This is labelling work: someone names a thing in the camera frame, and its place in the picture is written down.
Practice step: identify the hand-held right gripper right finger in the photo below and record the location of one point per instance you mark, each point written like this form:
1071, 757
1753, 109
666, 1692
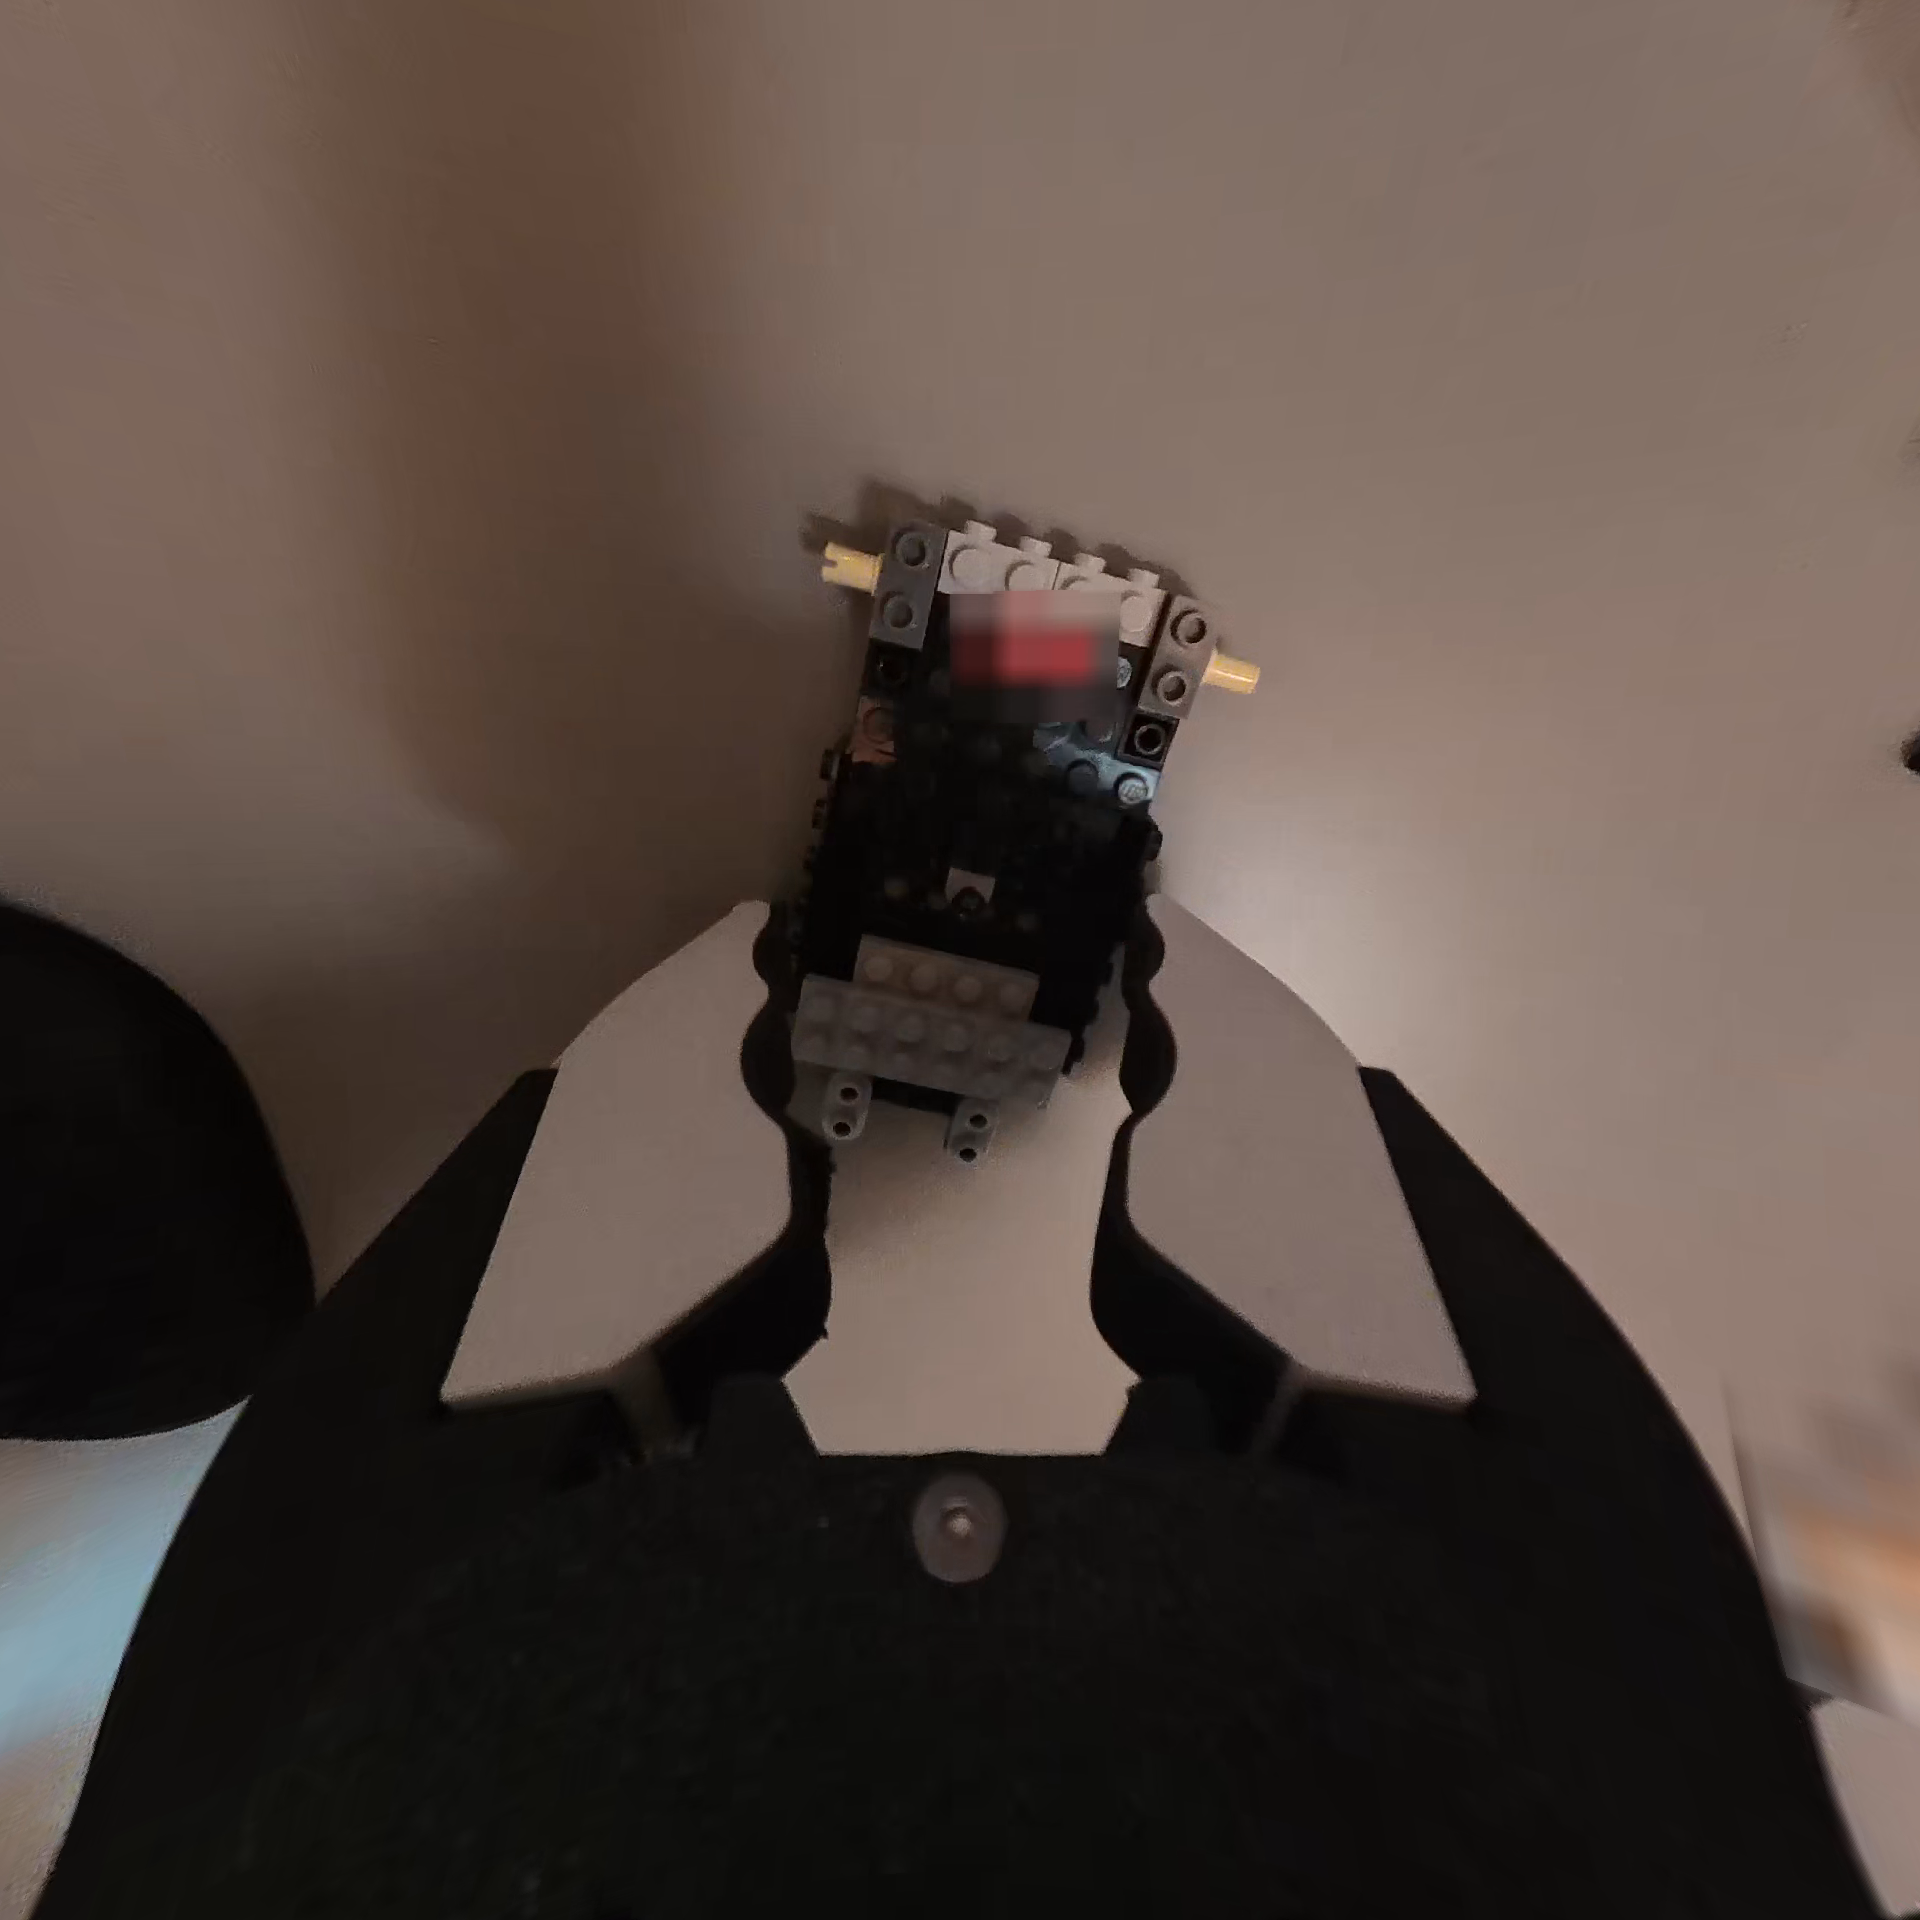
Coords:
1292, 1201

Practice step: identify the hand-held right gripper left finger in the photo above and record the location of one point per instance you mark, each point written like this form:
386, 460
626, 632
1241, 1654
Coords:
633, 1201

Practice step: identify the black brick chassis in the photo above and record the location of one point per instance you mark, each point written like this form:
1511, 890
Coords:
992, 871

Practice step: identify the grey axle brick assembly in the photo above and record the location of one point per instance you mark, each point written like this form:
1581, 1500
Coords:
975, 562

